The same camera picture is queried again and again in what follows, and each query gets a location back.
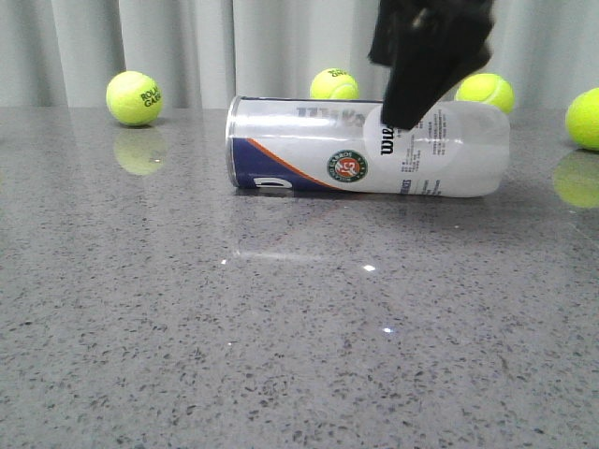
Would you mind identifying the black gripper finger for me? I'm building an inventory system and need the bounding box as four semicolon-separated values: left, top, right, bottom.
369;0;494;130

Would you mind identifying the white Wilson tennis ball can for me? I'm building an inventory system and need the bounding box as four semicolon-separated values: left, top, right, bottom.
226;96;510;197

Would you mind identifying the yellow Wilson tennis ball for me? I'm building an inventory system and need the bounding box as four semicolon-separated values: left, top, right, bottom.
454;73;515;114

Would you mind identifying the middle yellow tennis ball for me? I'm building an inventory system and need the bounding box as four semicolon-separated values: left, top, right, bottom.
310;67;359;100

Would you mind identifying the far right yellow tennis ball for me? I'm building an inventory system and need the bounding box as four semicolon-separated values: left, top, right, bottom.
564;88;599;151

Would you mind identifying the left yellow tennis ball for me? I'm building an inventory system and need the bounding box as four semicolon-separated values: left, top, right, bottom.
106;71;163;126

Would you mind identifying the grey pleated curtain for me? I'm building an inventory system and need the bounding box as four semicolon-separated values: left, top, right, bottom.
1;1;598;109

